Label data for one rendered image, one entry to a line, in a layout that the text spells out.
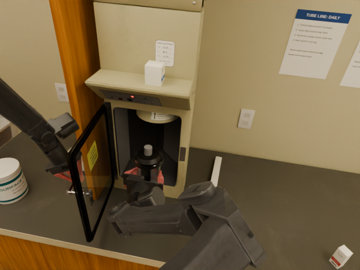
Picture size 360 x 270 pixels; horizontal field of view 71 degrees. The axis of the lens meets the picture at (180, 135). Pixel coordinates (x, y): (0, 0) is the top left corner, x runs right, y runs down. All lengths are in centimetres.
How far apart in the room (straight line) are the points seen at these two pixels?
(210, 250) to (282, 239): 85
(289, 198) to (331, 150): 41
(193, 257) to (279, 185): 108
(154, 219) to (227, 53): 91
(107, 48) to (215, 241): 71
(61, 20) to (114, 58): 18
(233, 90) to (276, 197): 56
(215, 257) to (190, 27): 63
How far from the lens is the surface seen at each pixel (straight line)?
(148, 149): 86
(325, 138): 154
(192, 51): 81
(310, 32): 128
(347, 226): 136
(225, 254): 34
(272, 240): 115
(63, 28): 83
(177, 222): 48
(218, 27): 123
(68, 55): 85
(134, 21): 83
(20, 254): 142
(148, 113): 96
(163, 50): 83
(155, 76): 77
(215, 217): 36
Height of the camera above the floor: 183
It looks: 34 degrees down
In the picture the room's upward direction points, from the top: 5 degrees clockwise
